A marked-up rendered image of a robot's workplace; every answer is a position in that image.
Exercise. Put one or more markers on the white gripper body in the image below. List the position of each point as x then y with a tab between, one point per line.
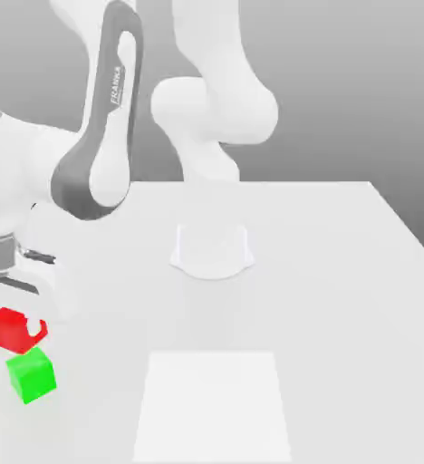
23	297

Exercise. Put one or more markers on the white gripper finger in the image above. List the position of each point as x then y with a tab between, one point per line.
33	324

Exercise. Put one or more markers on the small red cube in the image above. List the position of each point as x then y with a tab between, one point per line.
9	331

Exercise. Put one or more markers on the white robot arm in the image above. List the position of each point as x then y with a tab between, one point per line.
114	108

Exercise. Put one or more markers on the small green cube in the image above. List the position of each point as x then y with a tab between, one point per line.
32	377

